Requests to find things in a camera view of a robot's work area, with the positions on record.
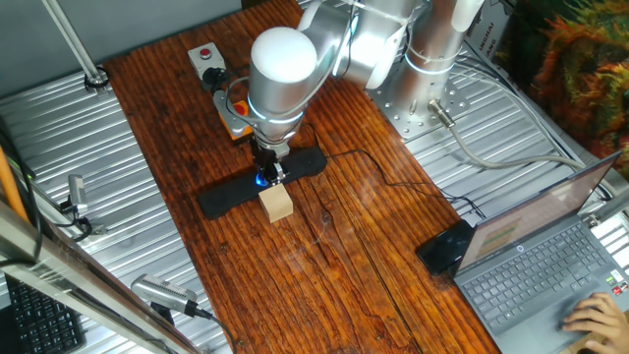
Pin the grey laptop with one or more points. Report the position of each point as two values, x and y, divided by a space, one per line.
531 275

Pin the orange green furry fabric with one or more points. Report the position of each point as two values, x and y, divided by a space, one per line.
580 74

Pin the black keyboard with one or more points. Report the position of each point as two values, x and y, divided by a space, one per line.
44 324

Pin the grey box with red button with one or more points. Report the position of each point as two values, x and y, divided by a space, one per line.
204 59

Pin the aluminium frame beam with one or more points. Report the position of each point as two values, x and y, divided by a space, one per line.
74 275

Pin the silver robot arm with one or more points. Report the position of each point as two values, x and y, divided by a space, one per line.
282 74

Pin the metal pole with foot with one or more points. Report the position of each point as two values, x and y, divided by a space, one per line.
96 78

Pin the orange stick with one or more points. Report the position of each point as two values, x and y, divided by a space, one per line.
10 187

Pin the orange block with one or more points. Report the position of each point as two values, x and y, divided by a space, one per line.
227 114

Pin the person's hand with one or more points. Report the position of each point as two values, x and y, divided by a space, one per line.
607 322

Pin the black flat mat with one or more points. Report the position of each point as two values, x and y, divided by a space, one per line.
221 199

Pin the printed cardboard box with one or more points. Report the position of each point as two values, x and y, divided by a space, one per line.
491 34

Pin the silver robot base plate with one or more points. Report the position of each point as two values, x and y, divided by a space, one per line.
393 113

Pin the light wooden block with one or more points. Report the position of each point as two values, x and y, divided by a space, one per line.
276 204

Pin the black smartphone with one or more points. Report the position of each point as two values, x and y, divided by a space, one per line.
442 248

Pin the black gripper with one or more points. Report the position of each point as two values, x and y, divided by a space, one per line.
268 151

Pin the silver ribbed camera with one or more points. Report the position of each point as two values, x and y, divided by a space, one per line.
162 294

